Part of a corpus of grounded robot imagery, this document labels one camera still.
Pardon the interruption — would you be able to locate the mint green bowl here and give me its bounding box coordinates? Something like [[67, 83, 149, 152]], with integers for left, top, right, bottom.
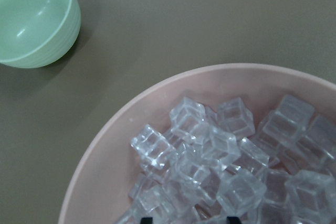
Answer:
[[1, 0, 81, 69]]

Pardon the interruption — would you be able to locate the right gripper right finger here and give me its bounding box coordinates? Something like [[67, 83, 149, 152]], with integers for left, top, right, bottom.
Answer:
[[226, 216, 240, 224]]

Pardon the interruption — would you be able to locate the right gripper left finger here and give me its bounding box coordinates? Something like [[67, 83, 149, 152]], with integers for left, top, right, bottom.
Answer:
[[141, 217, 153, 224]]

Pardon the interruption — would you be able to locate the pile of clear ice cubes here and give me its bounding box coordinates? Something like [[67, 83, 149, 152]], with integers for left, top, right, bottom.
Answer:
[[118, 95, 335, 223]]

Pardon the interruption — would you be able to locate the pink bowl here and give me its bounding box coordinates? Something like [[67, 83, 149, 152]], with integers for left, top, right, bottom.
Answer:
[[58, 63, 335, 223]]

